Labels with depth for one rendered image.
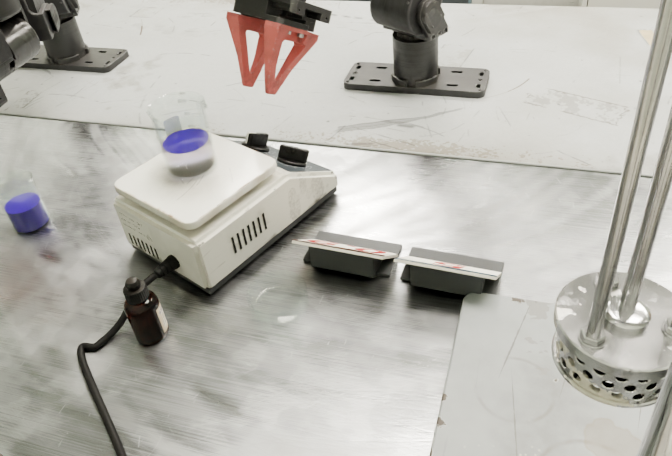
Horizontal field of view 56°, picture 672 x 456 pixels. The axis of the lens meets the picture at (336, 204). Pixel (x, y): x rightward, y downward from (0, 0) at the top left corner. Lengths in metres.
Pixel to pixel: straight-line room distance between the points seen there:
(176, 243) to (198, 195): 0.05
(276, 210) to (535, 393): 0.30
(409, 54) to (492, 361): 0.48
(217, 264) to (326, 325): 0.12
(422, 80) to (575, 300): 0.58
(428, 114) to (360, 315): 0.36
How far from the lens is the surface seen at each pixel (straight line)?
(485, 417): 0.51
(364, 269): 0.60
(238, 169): 0.63
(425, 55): 0.88
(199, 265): 0.60
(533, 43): 1.05
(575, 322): 0.35
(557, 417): 0.51
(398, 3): 0.84
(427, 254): 0.63
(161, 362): 0.59
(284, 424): 0.52
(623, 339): 0.35
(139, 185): 0.64
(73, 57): 1.16
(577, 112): 0.87
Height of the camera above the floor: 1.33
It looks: 38 degrees down
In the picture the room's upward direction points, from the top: 7 degrees counter-clockwise
